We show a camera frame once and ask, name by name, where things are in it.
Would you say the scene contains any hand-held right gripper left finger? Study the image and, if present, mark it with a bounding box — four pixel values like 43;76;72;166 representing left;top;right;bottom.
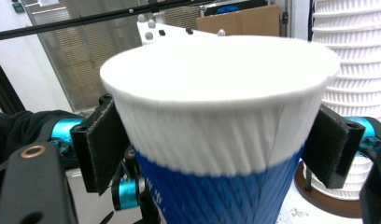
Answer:
51;94;131;196

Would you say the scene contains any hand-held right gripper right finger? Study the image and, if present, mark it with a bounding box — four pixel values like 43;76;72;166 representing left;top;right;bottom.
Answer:
300;104;381;189

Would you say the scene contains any stack of white ribbed cups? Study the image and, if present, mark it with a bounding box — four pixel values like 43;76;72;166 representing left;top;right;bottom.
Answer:
312;0;381;201

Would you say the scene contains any white and blue ribbed cup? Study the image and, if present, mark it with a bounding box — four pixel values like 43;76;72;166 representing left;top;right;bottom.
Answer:
99;35;341;224

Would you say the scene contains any brown cardboard box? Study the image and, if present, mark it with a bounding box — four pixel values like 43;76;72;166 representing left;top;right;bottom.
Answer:
196;4;280;37

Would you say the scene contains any grey window blind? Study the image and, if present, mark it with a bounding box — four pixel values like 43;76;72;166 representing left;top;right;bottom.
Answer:
21;0;201;112

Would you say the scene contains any black metal bar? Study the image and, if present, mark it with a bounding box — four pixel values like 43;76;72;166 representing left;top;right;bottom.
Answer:
0;0;218;42

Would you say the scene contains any black metal stand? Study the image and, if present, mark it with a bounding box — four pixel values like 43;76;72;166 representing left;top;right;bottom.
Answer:
0;51;26;116

